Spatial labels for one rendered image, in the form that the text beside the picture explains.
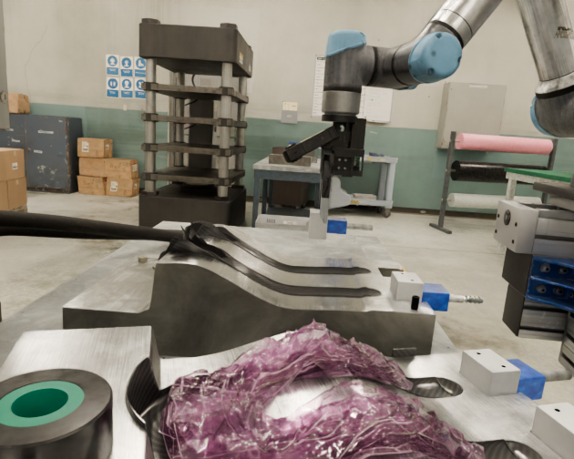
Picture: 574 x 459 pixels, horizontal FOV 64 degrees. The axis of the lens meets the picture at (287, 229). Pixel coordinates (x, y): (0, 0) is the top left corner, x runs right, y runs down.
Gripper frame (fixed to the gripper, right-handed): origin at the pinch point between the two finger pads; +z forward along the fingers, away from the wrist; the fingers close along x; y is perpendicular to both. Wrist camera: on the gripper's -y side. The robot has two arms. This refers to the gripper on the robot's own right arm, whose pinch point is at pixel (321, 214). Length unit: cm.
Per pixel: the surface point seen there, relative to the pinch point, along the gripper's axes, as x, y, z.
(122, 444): -68, -15, 4
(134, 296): -30.3, -28.0, 8.8
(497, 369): -48, 17, 7
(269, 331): -36.0, -7.6, 10.2
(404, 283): -31.6, 10.8, 3.5
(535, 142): 512, 292, -23
